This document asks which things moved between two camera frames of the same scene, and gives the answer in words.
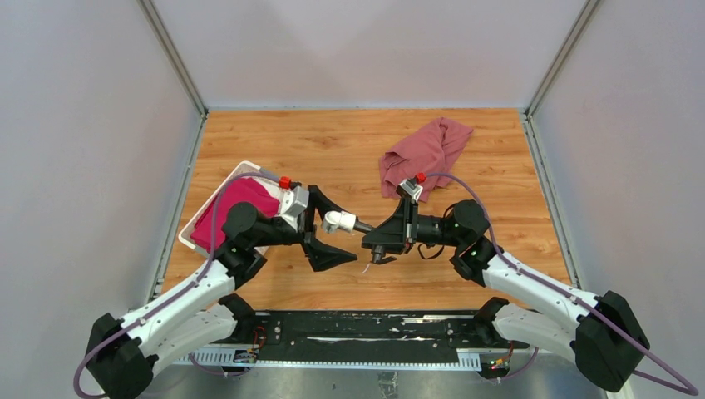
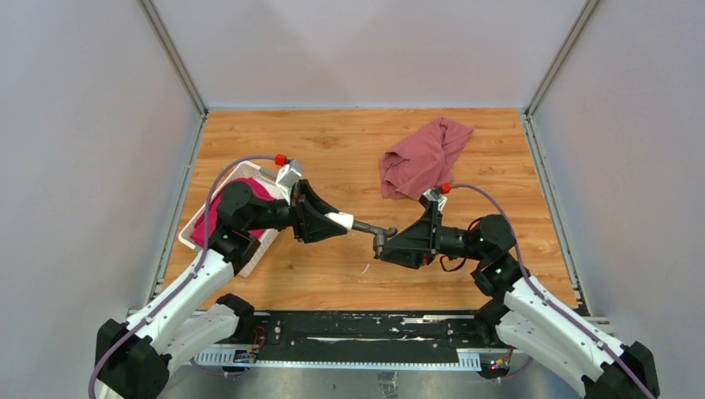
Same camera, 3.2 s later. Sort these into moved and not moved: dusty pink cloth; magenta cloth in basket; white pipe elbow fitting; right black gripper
Moved: right black gripper
Not moved: white pipe elbow fitting; magenta cloth in basket; dusty pink cloth
